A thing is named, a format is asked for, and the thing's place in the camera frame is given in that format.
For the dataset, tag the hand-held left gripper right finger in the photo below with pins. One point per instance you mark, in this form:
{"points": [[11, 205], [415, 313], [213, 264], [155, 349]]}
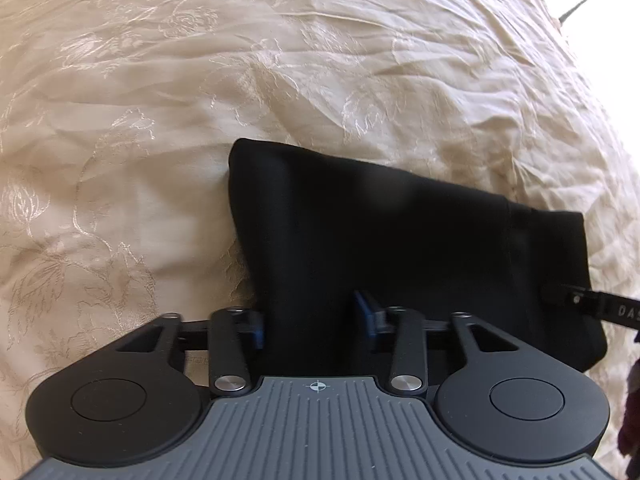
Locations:
{"points": [[364, 315]]}

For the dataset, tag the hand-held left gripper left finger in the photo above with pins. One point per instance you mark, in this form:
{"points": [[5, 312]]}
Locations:
{"points": [[258, 331]]}

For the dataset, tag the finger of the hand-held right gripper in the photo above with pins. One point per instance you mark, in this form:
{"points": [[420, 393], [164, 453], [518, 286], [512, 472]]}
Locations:
{"points": [[575, 300]]}

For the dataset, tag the black pants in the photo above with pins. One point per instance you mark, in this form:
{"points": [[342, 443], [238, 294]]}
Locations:
{"points": [[390, 230]]}

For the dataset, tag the dark red cloth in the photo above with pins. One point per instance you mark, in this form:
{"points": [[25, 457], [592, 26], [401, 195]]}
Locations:
{"points": [[632, 410]]}

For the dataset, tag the cream embroidered bedspread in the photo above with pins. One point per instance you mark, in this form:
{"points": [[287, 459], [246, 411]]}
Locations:
{"points": [[200, 85]]}

